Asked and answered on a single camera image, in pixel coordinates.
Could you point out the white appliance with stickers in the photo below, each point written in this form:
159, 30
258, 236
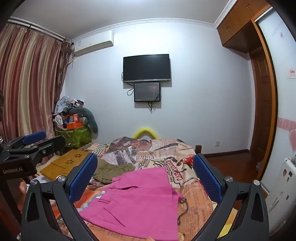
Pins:
283, 185

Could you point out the curtain rod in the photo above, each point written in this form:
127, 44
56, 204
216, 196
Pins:
34, 29

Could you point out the black wall television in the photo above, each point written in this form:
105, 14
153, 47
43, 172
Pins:
146, 68

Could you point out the striped red curtain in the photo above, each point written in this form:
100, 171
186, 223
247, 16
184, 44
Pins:
25, 81

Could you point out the white sliding wardrobe door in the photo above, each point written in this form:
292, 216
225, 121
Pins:
284, 111

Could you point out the printed blanket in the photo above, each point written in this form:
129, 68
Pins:
150, 153

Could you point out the grey plush toy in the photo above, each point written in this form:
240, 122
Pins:
91, 120

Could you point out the yellow curved foam tube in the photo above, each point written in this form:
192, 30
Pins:
145, 130

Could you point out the brown wooden door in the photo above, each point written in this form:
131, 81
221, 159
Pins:
261, 104

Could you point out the dark wooden bed post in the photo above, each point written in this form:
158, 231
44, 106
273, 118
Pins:
198, 149

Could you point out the small black monitor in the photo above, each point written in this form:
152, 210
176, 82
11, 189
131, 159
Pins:
147, 92

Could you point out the wooden overhead cupboard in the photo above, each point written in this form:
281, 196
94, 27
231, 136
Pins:
238, 23

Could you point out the olive green pants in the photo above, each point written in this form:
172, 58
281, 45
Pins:
111, 172

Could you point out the white air conditioner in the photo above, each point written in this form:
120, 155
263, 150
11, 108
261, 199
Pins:
92, 42

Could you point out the pink pants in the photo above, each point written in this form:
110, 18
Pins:
138, 197

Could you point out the orange box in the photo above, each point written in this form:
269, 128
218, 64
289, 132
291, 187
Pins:
75, 124

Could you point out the pile of clutter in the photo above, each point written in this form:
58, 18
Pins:
66, 106

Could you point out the person's left hand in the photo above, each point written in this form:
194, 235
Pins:
23, 188

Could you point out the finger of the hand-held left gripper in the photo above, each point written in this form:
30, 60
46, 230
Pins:
48, 144
34, 136

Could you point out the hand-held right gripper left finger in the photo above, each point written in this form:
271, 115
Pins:
83, 178

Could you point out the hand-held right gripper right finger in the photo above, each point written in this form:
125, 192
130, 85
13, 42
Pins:
205, 178

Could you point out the pink wall sticker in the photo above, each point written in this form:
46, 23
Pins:
292, 73

